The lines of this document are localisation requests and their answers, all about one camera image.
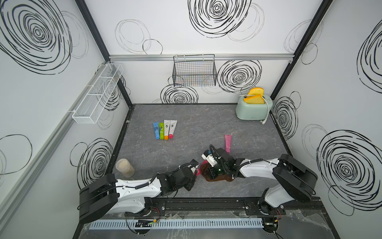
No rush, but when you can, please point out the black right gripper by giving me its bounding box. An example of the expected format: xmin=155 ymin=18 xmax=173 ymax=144
xmin=200 ymin=162 xmax=228 ymax=180

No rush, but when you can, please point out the crimson pink toothpaste tube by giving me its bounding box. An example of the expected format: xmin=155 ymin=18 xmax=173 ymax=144
xmin=197 ymin=160 xmax=210 ymax=176

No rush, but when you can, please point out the brown cloth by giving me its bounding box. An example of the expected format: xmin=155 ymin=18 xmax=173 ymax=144
xmin=201 ymin=164 xmax=233 ymax=182

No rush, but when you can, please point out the magenta toothpaste tube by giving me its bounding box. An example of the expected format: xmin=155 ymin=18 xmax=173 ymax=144
xmin=225 ymin=134 xmax=232 ymax=153

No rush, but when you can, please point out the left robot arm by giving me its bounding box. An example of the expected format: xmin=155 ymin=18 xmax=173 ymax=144
xmin=78 ymin=159 xmax=199 ymax=224

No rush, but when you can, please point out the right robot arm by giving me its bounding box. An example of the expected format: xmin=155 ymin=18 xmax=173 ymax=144
xmin=200 ymin=145 xmax=318 ymax=215

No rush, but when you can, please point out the white pink-cap toothpaste tube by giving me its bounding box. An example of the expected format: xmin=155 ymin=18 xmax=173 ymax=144
xmin=169 ymin=120 xmax=177 ymax=139

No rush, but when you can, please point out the green toothpaste tube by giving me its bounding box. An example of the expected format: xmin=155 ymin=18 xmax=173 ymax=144
xmin=159 ymin=122 xmax=165 ymax=140

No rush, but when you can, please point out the blue toothpaste tube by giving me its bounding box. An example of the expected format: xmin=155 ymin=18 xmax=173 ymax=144
xmin=153 ymin=122 xmax=160 ymax=139

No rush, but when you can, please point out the mint green toaster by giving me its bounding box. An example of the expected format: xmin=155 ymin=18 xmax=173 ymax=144
xmin=235 ymin=95 xmax=273 ymax=120

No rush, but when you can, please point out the beige sponge roll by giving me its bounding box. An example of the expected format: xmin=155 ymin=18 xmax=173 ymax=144
xmin=115 ymin=158 xmax=135 ymax=178

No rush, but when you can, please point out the yellow toast slice front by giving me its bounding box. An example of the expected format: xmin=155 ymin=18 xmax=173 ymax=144
xmin=243 ymin=95 xmax=265 ymax=105

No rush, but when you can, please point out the yellow toast slice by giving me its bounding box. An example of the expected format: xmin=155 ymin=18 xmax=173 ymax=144
xmin=243 ymin=95 xmax=265 ymax=105
xmin=248 ymin=87 xmax=264 ymax=96

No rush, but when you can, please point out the yellow toast slice back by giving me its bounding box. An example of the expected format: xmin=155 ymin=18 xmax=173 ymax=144
xmin=248 ymin=87 xmax=264 ymax=96

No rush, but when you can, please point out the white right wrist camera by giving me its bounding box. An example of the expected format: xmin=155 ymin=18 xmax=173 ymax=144
xmin=202 ymin=150 xmax=218 ymax=167

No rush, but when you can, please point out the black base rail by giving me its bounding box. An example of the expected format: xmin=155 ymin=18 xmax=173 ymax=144
xmin=126 ymin=197 xmax=323 ymax=217

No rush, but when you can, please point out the grey slotted cable duct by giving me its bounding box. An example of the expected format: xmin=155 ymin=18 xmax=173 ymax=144
xmin=89 ymin=218 xmax=264 ymax=230

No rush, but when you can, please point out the white toaster cable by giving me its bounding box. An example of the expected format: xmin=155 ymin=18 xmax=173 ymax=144
xmin=244 ymin=95 xmax=271 ymax=125

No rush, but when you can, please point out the black wire wall basket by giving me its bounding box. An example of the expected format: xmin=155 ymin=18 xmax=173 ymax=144
xmin=172 ymin=54 xmax=217 ymax=87

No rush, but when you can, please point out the white wire wall basket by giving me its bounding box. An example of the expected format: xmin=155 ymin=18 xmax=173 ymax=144
xmin=72 ymin=63 xmax=123 ymax=124

